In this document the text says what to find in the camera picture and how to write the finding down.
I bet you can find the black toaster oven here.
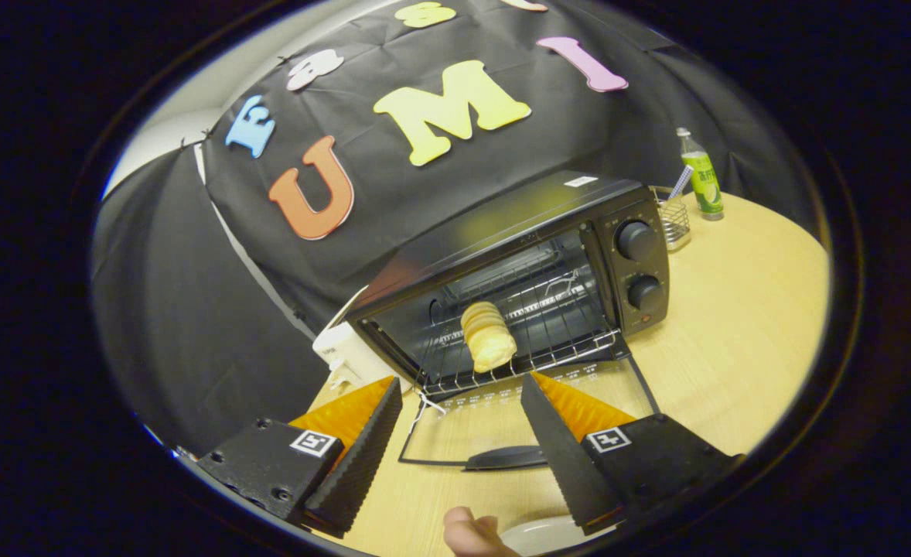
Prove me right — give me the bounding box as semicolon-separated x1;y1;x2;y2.
345;170;670;471

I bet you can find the green drink bottle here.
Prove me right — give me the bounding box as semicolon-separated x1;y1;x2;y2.
676;128;725;222

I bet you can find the white slot toaster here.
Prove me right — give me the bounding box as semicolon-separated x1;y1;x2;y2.
312;288;411;392

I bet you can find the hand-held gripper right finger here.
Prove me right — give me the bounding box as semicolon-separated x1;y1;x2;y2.
519;371;742;536

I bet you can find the yellow ridged bread roll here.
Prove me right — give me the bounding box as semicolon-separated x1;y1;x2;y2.
460;301;517;374

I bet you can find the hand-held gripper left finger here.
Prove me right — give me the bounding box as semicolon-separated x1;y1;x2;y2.
196;377;404;538

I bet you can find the white plate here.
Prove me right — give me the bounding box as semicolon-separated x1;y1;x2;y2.
500;514;619;556

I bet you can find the wire mesh holder basket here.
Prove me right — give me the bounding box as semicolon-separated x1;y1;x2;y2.
651;184;692;252

